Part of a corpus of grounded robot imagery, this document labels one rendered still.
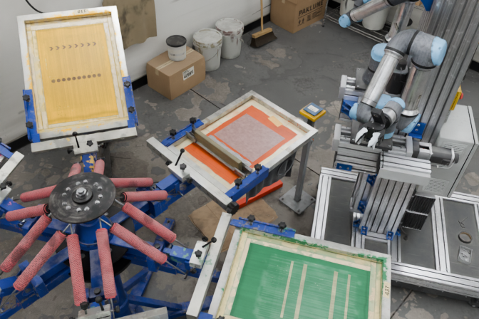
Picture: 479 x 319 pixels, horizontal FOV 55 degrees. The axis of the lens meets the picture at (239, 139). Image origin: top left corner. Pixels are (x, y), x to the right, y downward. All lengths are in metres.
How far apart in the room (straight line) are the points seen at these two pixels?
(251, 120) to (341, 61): 2.61
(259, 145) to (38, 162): 2.20
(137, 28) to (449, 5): 2.97
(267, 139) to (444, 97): 1.05
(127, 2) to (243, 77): 1.47
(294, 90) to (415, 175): 2.56
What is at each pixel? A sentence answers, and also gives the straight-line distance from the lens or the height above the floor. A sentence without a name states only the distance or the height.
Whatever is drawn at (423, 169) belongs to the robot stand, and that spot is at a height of 1.18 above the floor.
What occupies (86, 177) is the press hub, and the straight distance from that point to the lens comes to 2.32.
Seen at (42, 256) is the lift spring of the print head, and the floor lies 1.19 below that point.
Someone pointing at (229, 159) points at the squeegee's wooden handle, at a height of 1.04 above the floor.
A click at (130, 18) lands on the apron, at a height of 0.82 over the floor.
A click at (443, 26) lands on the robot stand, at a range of 2.46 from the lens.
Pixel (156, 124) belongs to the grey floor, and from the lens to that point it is 4.51.
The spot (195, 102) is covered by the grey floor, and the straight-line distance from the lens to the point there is 4.73.
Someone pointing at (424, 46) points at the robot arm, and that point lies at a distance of 2.25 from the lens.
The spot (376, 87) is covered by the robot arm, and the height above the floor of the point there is 1.68.
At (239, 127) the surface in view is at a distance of 3.01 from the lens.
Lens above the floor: 2.97
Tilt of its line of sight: 43 degrees down
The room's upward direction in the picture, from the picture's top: 2 degrees clockwise
